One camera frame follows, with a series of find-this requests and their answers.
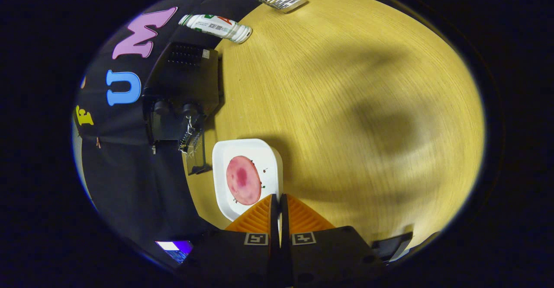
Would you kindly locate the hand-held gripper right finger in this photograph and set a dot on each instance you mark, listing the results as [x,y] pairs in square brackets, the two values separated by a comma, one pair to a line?
[329,257]

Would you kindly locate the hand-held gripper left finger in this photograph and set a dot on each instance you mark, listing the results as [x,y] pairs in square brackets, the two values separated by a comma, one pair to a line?
[233,257]

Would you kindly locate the pink ham slice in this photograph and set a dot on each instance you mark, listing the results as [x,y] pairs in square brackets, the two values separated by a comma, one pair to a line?
[243,180]

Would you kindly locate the white rectangular food tray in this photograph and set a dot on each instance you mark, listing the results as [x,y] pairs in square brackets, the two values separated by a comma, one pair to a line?
[268,158]

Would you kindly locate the black toaster oven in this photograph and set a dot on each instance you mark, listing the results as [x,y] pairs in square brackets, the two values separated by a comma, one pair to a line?
[186,84]

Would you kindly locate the lit display screen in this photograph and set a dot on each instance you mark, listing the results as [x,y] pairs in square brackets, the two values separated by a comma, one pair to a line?
[175,249]

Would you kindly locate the white plastic bottle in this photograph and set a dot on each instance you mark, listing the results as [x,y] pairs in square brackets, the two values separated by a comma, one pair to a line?
[216,26]

